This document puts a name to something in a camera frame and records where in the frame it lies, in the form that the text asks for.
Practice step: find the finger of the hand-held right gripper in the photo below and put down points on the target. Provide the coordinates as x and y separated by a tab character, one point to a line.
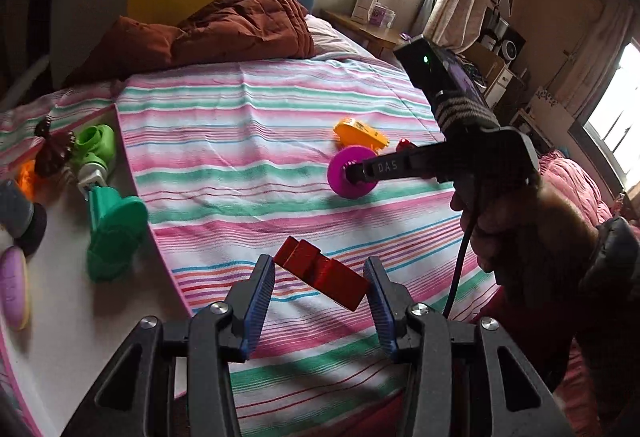
390	167

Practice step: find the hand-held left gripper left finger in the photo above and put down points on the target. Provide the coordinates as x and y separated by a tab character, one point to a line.
260	302

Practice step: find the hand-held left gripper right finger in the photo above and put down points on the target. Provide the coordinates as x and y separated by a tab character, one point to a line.
382	312

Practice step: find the magenta plastic roller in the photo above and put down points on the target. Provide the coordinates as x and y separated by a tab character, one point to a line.
340	182

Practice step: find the red plastic block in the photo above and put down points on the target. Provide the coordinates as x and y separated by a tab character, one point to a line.
325	274

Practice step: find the white tray with pink rim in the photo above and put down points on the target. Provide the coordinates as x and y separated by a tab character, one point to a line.
100	317

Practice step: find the green round stamp toy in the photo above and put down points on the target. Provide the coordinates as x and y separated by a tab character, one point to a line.
115	227

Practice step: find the green plug-in device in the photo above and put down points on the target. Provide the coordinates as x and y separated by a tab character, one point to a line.
97	142

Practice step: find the purple and yellow oval case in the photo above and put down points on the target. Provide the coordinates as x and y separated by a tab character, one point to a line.
12	287

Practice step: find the brown scalloped toy with knob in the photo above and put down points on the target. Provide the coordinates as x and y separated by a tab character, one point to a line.
55	154

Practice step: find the person's right forearm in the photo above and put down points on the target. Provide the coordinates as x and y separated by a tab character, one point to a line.
615	257

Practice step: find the person's right hand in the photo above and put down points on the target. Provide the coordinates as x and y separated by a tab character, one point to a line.
525	227

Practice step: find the small red toy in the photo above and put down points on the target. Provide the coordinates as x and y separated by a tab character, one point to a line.
405	145

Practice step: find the orange plastic toy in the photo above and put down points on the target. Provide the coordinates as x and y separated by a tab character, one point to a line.
357	132

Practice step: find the black stereo speaker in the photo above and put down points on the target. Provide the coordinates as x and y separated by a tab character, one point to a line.
512	44

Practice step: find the wooden nightstand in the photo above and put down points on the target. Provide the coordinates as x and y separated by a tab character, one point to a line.
370	32

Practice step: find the white pillow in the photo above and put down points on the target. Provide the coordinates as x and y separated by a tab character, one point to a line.
330	39

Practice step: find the bright side window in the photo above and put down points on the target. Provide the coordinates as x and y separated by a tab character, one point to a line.
617	117

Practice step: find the striped bed sheet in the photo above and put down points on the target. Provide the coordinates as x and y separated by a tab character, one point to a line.
225	142

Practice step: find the white carton box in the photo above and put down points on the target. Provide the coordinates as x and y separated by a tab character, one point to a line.
364	2

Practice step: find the brown quilted blanket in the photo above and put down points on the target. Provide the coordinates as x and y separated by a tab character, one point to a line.
240	22

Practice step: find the small orange toy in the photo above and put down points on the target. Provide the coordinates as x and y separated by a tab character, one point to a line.
27	179

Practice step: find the grey and black cylinder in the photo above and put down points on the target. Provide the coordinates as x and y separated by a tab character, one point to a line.
15	207

